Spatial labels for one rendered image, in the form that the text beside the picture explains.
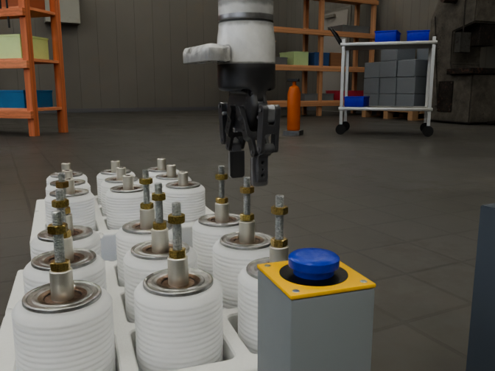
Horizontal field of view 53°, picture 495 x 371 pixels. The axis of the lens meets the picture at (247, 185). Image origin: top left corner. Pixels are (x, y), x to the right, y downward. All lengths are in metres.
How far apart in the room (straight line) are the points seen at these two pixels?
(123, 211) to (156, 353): 0.54
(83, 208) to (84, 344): 0.55
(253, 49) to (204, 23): 11.47
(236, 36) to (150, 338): 0.36
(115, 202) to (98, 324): 0.55
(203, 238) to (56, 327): 0.33
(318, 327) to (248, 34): 0.38
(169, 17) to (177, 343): 11.39
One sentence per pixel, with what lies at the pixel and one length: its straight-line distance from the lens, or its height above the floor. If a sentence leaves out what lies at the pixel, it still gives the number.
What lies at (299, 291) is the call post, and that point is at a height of 0.31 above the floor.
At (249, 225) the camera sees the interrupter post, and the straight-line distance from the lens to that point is 0.68.
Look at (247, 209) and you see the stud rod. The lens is 0.68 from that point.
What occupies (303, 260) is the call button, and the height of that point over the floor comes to 0.33.
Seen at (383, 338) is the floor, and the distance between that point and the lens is 1.00.
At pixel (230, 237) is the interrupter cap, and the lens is 0.70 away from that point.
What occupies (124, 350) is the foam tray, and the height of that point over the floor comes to 0.18.
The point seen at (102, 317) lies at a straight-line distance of 0.52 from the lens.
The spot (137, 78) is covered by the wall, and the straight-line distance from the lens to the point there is 11.49.
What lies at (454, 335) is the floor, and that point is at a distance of 1.06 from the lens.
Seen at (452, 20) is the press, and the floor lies 1.41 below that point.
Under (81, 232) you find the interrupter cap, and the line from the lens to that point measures 0.76.
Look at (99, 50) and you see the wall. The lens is 11.34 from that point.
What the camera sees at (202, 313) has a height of 0.23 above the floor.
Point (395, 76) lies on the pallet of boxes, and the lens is 8.46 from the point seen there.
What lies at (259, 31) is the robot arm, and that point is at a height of 0.53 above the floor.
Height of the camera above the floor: 0.46
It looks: 11 degrees down
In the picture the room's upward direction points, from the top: straight up
